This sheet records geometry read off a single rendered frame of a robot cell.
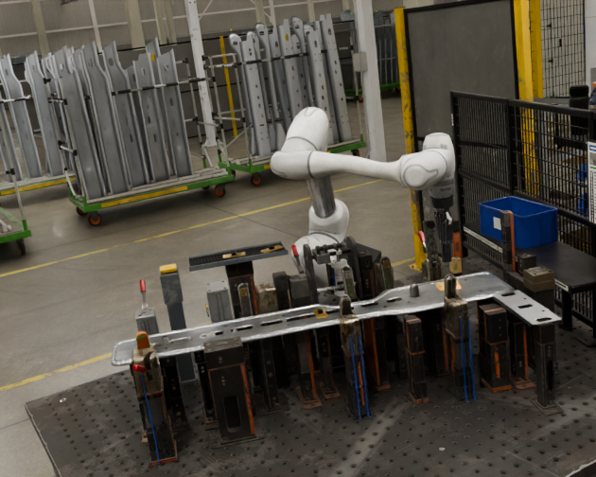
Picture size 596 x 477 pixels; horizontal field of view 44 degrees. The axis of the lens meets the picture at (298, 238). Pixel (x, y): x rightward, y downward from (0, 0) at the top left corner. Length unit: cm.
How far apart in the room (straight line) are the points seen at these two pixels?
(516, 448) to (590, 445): 21
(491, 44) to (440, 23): 51
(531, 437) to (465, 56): 325
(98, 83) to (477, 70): 532
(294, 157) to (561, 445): 131
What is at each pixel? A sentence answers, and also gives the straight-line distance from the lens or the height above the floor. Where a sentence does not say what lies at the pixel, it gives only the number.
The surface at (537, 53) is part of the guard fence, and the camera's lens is 665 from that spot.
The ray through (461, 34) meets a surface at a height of 177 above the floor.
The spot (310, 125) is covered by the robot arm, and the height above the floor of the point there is 159.
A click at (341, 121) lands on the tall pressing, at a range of 1075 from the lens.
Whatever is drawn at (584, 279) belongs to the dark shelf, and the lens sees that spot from 264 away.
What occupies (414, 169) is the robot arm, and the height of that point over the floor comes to 148.
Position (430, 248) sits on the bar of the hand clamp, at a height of 111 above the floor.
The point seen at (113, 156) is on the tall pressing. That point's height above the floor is 75.
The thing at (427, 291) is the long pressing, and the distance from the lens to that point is 267.
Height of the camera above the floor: 194
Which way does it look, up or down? 16 degrees down
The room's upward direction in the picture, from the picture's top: 7 degrees counter-clockwise
